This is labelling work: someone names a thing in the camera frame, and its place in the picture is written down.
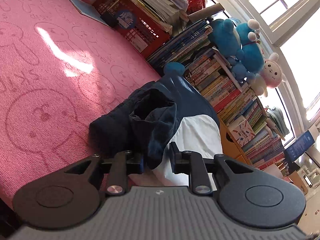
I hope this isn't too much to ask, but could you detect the grey cardboard tube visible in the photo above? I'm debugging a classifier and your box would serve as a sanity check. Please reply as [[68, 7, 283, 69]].
[[187, 4, 223, 23]]

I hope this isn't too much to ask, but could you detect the red plastic crate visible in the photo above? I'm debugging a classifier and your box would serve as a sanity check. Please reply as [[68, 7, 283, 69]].
[[93, 0, 172, 53]]

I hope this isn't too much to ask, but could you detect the dark blue box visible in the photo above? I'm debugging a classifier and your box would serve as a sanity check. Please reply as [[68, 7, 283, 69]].
[[284, 130, 315, 165]]

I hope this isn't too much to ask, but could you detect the blue cat plush toy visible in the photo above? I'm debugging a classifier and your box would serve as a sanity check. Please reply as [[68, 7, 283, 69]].
[[235, 19, 266, 69]]

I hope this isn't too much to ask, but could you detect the white pencil-print box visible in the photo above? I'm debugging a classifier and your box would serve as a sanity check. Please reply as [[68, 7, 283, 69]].
[[229, 116, 255, 148]]

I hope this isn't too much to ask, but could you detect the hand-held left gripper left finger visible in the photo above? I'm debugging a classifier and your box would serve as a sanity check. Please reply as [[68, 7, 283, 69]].
[[64, 150, 145, 197]]

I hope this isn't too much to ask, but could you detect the large blue plush bear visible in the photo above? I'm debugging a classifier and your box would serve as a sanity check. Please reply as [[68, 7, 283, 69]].
[[207, 19, 242, 57]]

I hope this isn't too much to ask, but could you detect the pink white rabbit plush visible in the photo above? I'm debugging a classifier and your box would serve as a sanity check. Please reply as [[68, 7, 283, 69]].
[[249, 52, 284, 98]]

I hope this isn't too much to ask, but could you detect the light blue booklet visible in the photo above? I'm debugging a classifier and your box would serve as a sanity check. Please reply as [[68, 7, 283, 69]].
[[64, 0, 107, 23]]

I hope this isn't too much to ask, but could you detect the row of mixed picture books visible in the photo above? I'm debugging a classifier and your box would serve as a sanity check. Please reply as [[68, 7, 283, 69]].
[[184, 47, 250, 105]]

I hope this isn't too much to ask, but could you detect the small blue plush rabbit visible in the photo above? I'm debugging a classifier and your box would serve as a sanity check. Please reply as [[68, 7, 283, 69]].
[[227, 56, 256, 83]]

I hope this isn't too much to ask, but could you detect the blue round plush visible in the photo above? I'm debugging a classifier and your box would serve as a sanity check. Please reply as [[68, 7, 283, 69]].
[[164, 62, 186, 77]]

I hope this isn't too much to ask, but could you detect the pink rabbit-print mat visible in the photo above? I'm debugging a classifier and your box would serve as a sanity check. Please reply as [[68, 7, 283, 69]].
[[0, 0, 165, 205]]

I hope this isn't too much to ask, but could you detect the row of yellow green books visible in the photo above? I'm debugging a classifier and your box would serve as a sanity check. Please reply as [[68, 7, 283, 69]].
[[215, 90, 269, 135]]

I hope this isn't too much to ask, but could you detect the wooden desk organizer with drawers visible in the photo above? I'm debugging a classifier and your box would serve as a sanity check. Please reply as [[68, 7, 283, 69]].
[[219, 121, 253, 165]]

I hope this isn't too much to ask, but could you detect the row of red blue books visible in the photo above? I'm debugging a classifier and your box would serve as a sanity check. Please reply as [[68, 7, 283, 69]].
[[242, 127, 285, 170]]

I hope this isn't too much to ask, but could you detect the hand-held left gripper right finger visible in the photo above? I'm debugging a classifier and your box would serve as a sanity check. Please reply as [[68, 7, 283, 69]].
[[169, 141, 253, 195]]

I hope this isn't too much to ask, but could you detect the stack of paper workbooks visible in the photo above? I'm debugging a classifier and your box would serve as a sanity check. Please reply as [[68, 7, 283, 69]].
[[114, 0, 189, 34]]

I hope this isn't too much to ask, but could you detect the small black box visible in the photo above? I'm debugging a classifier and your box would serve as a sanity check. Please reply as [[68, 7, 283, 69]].
[[100, 11, 117, 28]]

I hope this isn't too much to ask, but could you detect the brown cardboard box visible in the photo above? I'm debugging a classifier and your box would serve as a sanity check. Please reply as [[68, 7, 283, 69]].
[[287, 172, 310, 195]]

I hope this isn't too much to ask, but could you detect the navy and white jacket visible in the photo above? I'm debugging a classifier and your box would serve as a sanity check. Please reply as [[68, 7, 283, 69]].
[[89, 75, 224, 187]]

